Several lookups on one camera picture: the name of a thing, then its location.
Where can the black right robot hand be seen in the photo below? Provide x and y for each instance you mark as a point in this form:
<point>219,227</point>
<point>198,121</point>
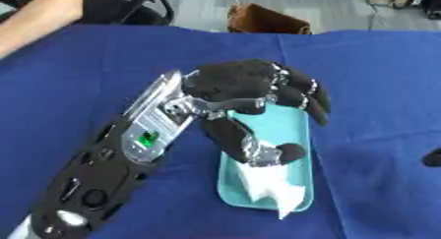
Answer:
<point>433,158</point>

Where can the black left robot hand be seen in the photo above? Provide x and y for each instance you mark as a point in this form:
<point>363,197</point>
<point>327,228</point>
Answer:
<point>241,80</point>

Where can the teal tissue pack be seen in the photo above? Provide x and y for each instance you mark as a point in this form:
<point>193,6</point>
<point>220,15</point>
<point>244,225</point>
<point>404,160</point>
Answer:
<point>281,131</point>

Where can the person's forearm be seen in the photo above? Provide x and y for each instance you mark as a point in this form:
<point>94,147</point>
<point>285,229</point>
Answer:
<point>34,16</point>

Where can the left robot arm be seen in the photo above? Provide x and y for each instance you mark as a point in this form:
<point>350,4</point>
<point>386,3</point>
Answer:
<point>109,170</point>

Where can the white tissue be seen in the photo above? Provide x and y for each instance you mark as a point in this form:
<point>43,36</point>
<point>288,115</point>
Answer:
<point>270,187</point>

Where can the black chair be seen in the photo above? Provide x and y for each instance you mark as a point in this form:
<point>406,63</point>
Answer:
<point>132,5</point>

